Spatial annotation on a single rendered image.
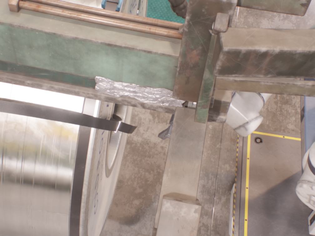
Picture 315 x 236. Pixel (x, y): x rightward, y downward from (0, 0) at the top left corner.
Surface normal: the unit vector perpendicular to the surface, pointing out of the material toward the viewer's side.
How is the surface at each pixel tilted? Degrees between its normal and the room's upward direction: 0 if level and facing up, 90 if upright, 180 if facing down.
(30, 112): 30
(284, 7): 90
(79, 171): 56
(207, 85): 69
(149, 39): 0
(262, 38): 3
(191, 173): 0
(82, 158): 52
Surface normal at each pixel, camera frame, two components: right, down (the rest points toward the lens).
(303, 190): -0.61, 0.68
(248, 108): 0.42, -0.32
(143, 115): 0.07, -0.57
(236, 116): -0.14, 0.31
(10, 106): 0.07, -0.08
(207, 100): -0.13, 0.55
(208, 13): -0.17, 0.80
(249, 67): 0.07, 0.83
